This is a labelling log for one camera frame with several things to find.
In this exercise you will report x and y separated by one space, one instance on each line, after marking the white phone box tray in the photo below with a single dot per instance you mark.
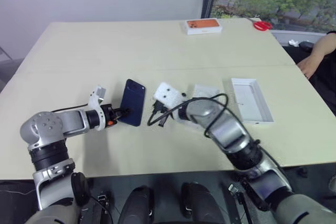
250 102

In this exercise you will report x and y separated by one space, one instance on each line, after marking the clear plastic wrapper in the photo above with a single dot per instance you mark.
206 91

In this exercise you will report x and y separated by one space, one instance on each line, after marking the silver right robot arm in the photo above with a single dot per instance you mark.
225 129

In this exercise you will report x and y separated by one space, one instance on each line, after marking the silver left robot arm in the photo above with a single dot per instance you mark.
71 121

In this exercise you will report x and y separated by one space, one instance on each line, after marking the small white crumpled object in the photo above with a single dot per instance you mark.
292 42

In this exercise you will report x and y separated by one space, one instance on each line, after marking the person's bare forearm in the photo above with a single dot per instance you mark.
324 47

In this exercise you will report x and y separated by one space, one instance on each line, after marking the black rounded object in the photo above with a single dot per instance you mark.
305 45

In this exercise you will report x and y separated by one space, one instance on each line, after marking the white power adapter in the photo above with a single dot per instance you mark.
166 94

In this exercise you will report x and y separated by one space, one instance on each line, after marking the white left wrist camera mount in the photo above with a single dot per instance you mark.
94 101

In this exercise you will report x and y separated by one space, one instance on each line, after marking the person's bare hand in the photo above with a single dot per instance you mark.
305 66

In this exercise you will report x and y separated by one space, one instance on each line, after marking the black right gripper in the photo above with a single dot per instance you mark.
161 109

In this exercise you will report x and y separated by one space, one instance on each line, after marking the person's black clothing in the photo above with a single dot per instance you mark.
326 82

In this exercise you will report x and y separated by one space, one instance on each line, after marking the dark blue smartphone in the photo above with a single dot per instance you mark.
133 100

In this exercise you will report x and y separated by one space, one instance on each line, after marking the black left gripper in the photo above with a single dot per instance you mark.
108 115

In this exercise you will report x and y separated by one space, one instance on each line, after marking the dark rounded shape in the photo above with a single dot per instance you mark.
136 204
200 203

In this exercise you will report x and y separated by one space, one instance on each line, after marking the orange printed phone box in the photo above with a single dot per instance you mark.
202 26

